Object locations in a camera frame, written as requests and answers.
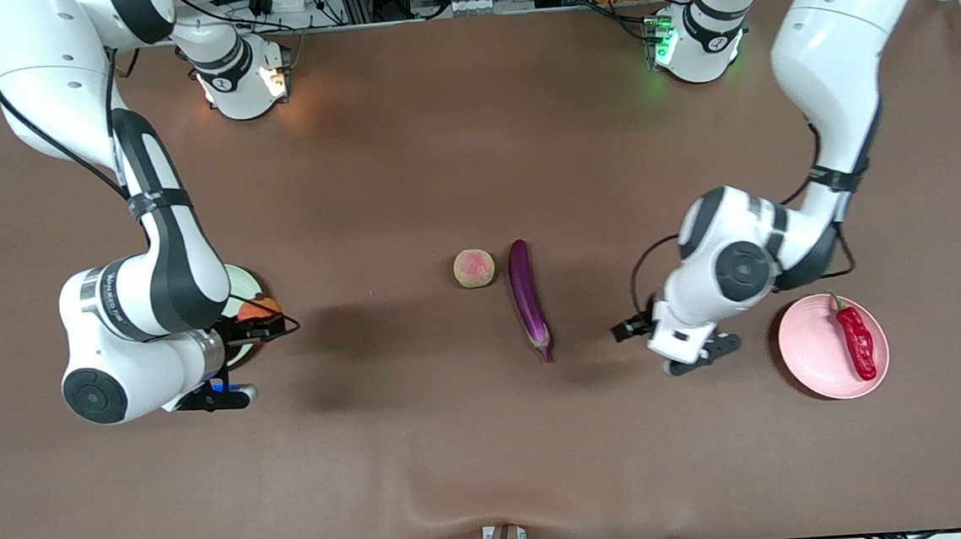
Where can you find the red apple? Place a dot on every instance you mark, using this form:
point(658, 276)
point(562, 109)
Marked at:
point(259, 307)

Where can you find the purple long eggplant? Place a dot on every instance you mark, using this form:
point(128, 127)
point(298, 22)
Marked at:
point(524, 292)

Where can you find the green pink round fruit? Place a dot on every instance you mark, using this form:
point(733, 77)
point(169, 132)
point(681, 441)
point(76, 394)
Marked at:
point(474, 268)

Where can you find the red chili pepper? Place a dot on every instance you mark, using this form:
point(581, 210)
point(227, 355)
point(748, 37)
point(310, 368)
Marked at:
point(858, 344)

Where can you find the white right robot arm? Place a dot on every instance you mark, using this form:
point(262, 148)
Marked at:
point(167, 266)

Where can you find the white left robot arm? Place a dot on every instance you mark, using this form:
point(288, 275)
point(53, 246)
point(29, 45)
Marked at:
point(829, 51)

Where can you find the pale green round plate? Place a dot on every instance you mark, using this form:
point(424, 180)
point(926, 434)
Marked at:
point(241, 286)

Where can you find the pink round plate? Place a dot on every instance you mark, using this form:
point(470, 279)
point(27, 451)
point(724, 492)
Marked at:
point(816, 347)

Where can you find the brown tablecloth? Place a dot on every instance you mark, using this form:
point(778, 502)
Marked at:
point(459, 440)

